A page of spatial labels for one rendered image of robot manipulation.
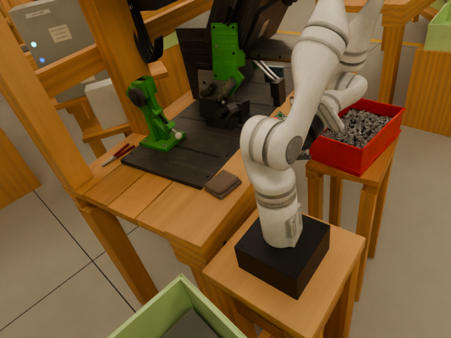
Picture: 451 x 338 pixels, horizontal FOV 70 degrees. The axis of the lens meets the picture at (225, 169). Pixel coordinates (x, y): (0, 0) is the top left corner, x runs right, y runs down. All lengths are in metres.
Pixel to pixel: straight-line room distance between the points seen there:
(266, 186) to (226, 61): 0.74
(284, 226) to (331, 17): 0.43
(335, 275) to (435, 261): 1.22
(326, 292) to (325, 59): 0.52
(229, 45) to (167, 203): 0.63
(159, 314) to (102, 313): 1.26
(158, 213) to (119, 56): 0.63
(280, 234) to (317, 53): 0.39
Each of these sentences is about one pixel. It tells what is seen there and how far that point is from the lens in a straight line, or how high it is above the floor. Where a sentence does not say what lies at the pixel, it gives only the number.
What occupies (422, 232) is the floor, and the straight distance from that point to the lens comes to 2.16.
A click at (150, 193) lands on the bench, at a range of 1.14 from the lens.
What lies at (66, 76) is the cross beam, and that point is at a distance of 1.33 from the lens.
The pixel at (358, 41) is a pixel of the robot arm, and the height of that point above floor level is 1.30.
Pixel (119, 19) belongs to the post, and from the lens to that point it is 1.36.
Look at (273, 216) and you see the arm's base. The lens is 0.71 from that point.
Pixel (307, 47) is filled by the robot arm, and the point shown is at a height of 1.37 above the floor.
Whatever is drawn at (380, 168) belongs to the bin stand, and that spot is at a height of 0.80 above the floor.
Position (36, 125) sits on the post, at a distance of 1.19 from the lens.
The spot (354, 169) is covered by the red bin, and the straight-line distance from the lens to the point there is 1.19.
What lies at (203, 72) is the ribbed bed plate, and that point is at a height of 1.09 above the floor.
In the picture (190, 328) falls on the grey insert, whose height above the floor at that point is 0.85.
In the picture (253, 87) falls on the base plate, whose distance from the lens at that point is 1.63.
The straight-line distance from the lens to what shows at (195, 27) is 1.45.
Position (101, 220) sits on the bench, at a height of 0.69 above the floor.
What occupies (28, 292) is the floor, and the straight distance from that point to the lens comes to 2.42.
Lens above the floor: 1.58
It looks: 38 degrees down
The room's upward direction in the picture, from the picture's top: 13 degrees counter-clockwise
